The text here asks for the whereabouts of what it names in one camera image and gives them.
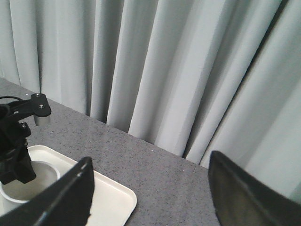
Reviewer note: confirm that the cream rectangular plastic tray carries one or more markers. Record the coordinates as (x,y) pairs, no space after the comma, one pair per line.
(112,203)

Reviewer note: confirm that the grey pleated curtain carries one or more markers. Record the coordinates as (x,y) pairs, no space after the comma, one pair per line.
(190,76)

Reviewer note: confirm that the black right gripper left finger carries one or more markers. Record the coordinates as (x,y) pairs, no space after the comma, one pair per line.
(65,203)

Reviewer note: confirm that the silver cylinder black camera mount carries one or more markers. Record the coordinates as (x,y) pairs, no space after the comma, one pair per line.
(20,109)

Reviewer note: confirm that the white smiley mug black handle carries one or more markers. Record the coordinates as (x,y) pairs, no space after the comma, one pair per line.
(16,193)

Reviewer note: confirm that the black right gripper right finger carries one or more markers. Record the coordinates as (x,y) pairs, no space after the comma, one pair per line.
(241,200)

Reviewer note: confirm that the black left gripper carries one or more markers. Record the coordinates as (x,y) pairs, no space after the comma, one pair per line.
(15,162)

